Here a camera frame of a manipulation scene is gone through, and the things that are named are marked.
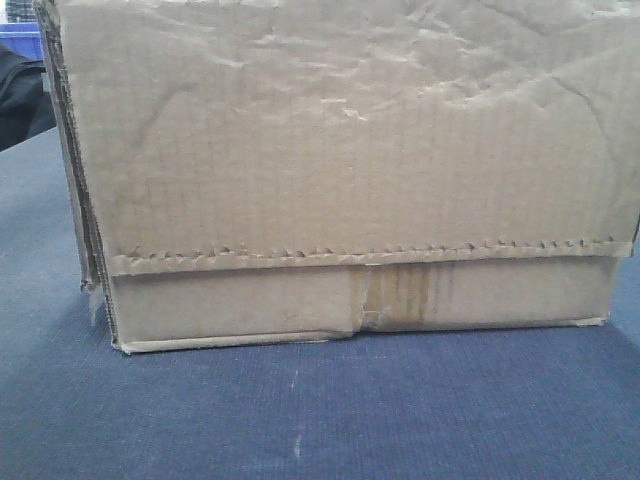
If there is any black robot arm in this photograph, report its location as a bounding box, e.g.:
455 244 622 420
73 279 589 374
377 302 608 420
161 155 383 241
0 45 56 151

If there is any worn cardboard box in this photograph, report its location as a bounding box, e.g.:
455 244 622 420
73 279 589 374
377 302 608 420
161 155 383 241
34 1 639 354

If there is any blue plastic crate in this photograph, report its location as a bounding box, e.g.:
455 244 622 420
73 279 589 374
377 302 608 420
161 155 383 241
0 21 50 92

